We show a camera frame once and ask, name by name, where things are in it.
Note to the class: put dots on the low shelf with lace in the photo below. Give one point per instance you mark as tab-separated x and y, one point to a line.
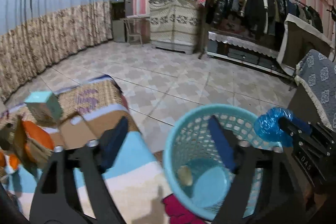
247	53

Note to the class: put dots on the clothes rack with garments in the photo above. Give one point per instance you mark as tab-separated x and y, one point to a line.
258	20

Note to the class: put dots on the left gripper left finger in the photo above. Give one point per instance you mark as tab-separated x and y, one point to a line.
56	199

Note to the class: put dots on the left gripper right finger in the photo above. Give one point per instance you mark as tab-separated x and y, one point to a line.
280	198

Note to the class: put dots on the brown phone case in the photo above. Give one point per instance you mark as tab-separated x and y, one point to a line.
74	132

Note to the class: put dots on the turquoise plastic laundry basket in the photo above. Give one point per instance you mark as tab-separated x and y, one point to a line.
190	143

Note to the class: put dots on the cartoon striped blanket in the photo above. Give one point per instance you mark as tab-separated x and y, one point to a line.
136	181

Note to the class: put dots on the teal cardboard box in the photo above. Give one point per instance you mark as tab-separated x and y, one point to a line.
44	106

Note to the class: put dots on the whole orange mandarin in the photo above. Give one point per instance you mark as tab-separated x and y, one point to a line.
9	163

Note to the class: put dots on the blue floral curtain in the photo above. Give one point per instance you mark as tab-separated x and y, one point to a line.
36	34

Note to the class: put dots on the orange snack bag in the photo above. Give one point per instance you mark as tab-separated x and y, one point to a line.
38	134

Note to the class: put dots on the blue plastic bag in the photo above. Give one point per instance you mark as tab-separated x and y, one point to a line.
268	129

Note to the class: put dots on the cream paper cupcake liner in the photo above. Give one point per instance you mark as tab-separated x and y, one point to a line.
185	175

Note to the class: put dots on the covered chest with cloth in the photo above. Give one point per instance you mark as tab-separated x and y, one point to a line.
175	25

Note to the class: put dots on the blue patterned sofa cover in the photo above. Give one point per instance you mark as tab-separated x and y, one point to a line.
316	74

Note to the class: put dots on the water dispenser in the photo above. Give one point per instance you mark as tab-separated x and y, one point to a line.
119	10

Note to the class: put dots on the printed snack wrapper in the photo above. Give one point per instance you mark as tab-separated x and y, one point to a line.
15	140

